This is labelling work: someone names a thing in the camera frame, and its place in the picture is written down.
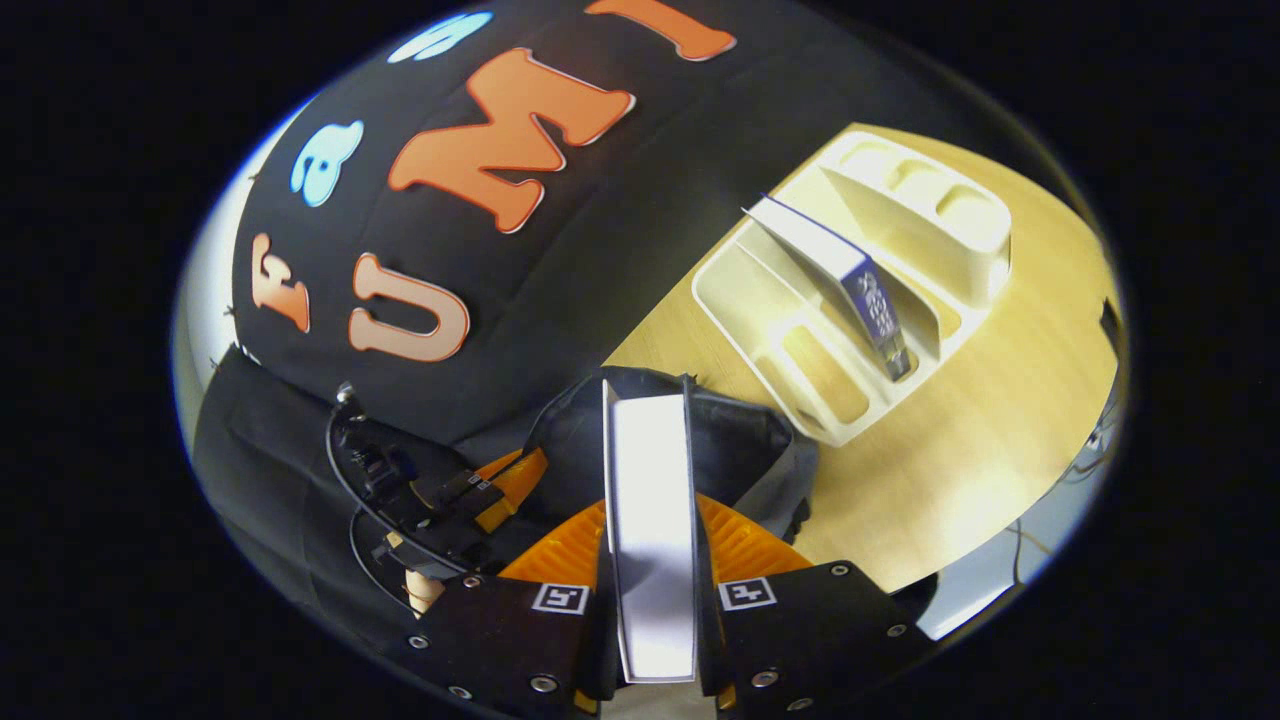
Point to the blue cover book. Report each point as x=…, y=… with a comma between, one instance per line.
x=860, y=290

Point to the portrait cover book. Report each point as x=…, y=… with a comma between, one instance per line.
x=650, y=530

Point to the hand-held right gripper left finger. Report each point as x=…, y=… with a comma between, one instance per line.
x=500, y=640

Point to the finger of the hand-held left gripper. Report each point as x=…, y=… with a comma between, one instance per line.
x=490, y=515
x=510, y=475

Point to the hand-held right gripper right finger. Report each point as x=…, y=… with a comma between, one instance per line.
x=790, y=640

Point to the black backdrop cloth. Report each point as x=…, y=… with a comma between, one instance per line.
x=600, y=260

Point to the white bookshelf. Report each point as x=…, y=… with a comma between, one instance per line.
x=950, y=240

